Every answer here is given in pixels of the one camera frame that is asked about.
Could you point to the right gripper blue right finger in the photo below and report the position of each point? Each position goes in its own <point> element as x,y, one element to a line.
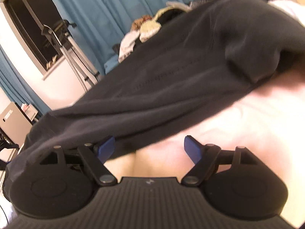
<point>204,158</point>

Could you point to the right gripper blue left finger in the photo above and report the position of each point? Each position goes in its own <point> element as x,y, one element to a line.
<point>94,157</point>

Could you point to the dark grey pants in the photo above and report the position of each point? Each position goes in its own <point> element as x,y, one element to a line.
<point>196,65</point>

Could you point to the pile of clothes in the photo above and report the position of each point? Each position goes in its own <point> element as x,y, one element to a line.
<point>147,26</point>

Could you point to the garment steamer stand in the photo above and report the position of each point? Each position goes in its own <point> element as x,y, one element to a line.
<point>62,40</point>

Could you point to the beige wooden chair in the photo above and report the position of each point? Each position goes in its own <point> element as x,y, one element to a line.
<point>15,124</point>

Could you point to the left teal curtain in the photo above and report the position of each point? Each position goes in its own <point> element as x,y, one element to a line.
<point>16,88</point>

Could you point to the teal curtain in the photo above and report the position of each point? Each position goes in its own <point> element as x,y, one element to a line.
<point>103,23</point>
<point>16,88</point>

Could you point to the dark window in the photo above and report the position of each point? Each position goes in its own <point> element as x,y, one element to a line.
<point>29,16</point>

